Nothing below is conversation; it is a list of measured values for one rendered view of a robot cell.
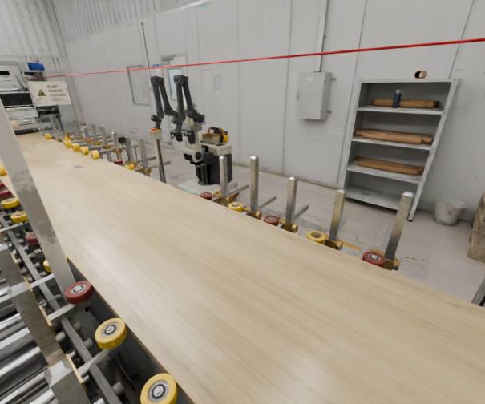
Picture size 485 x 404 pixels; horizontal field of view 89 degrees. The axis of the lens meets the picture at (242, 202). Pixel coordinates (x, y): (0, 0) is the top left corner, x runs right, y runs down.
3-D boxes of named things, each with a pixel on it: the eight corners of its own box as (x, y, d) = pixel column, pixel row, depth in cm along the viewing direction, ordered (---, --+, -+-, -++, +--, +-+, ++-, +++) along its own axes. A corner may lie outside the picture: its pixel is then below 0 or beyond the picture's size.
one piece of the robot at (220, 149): (208, 179, 389) (204, 125, 353) (234, 187, 357) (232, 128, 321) (191, 186, 367) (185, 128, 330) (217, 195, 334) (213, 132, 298)
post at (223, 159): (226, 220, 178) (222, 155, 157) (229, 221, 176) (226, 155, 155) (222, 222, 175) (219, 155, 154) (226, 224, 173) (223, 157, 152)
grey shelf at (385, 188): (348, 191, 380) (369, 79, 312) (417, 208, 327) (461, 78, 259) (337, 202, 349) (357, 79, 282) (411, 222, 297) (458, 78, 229)
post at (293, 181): (286, 250, 150) (292, 175, 129) (291, 252, 148) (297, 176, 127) (283, 252, 147) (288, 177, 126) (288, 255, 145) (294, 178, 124)
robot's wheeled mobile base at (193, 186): (211, 185, 403) (209, 171, 392) (240, 195, 366) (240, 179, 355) (176, 199, 358) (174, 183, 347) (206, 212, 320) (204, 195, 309)
